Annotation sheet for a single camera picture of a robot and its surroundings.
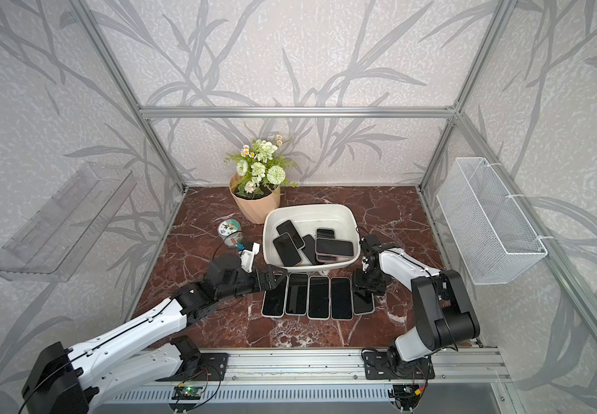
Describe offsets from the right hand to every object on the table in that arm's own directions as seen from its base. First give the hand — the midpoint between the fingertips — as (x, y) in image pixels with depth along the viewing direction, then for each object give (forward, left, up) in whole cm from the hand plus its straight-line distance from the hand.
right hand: (360, 288), depth 89 cm
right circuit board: (-30, -11, -5) cm, 32 cm away
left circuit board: (-30, +52, -1) cm, 60 cm away
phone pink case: (-4, +7, 0) cm, 8 cm away
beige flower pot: (+26, +39, +12) cm, 48 cm away
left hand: (-3, +26, +16) cm, 31 cm away
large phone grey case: (-5, 0, 0) cm, 5 cm away
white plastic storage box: (+30, +19, +1) cm, 35 cm away
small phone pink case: (+21, +12, +3) cm, 24 cm away
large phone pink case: (+15, +27, 0) cm, 31 cm away
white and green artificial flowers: (+30, +33, +31) cm, 54 cm away
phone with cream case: (-3, +15, -1) cm, 15 cm away
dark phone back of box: (+27, +27, -1) cm, 39 cm away
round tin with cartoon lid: (+18, +47, +9) cm, 51 cm away
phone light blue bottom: (+16, +18, 0) cm, 24 cm away
